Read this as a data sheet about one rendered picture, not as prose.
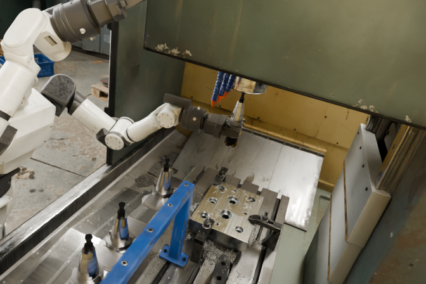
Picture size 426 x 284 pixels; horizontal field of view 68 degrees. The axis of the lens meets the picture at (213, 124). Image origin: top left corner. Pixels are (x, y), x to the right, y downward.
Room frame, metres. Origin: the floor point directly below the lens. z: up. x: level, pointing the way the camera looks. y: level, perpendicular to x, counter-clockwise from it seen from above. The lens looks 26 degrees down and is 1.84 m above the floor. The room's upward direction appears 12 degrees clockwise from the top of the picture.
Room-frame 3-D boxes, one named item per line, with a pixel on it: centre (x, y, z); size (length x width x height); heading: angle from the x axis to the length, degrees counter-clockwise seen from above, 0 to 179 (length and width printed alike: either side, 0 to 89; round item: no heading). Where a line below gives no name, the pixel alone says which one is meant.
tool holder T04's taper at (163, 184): (0.76, 0.11, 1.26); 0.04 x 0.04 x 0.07
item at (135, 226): (0.60, 0.15, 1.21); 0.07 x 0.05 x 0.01; 75
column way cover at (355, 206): (0.90, -0.51, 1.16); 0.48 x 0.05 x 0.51; 165
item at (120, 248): (0.55, 0.17, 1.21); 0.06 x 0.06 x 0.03
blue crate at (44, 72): (4.17, 2.76, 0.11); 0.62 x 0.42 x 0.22; 145
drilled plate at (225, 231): (1.02, -0.13, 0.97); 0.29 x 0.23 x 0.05; 165
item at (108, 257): (0.49, 0.18, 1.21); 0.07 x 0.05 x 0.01; 75
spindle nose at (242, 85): (1.01, -0.08, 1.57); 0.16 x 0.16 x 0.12
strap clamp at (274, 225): (0.96, -0.27, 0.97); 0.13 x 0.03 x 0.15; 75
